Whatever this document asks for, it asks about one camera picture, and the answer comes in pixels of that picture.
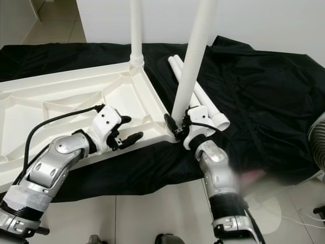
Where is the white plastic table leg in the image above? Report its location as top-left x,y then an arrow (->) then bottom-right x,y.
129,0 -> 146,68
171,0 -> 218,125
175,55 -> 231,131
168,56 -> 214,123

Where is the white plastic table top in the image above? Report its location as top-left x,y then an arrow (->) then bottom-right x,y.
0,62 -> 177,194

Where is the black nylon cloth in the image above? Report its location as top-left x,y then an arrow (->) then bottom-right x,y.
0,36 -> 325,186

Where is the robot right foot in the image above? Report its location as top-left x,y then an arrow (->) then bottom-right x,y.
155,234 -> 178,244

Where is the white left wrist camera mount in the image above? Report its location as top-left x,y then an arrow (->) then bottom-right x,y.
91,104 -> 125,150

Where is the black metal frame bar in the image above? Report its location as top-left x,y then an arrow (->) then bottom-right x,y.
25,225 -> 51,236

